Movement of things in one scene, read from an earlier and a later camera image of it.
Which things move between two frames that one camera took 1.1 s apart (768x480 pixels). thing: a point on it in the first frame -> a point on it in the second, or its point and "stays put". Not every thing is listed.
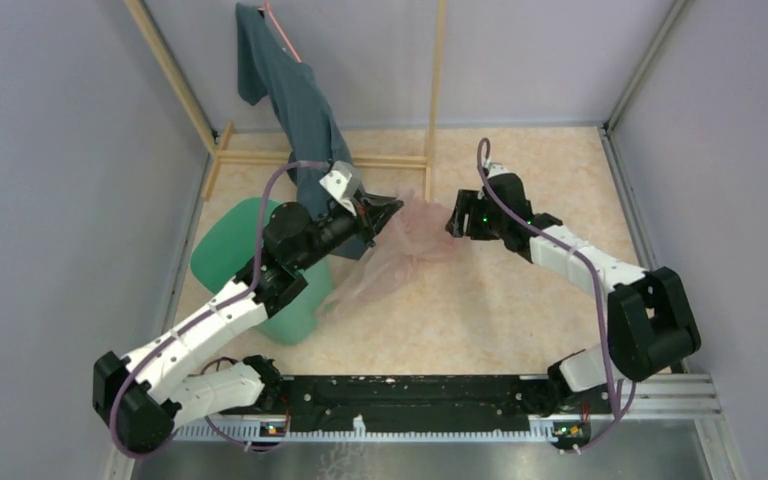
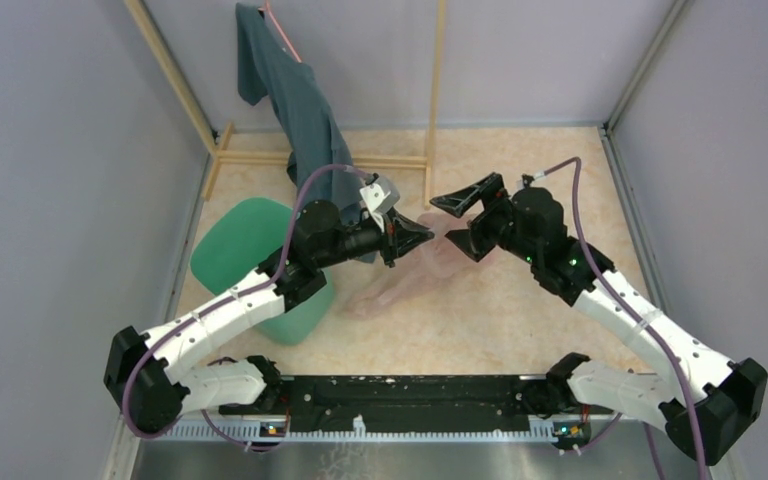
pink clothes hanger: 280,31 stays put
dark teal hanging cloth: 268,67 stays put
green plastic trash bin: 226,240 stays put
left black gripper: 374,211 -> 394,242
